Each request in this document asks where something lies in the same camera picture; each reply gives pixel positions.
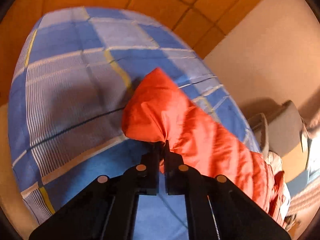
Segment blue plaid bed sheet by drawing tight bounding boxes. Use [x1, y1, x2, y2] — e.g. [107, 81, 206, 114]
[8, 7, 260, 239]

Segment wooden wardrobe panels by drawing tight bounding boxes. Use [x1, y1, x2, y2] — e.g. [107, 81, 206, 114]
[0, 0, 283, 106]

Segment beige quilted blanket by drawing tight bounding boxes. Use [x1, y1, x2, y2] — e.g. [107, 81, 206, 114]
[265, 151, 291, 219]

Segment orange quilted puffer jacket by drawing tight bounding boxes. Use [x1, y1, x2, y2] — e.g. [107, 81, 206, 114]
[121, 68, 285, 225]

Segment grey yellow blue headboard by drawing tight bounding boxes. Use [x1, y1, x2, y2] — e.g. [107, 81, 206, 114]
[267, 100, 319, 197]

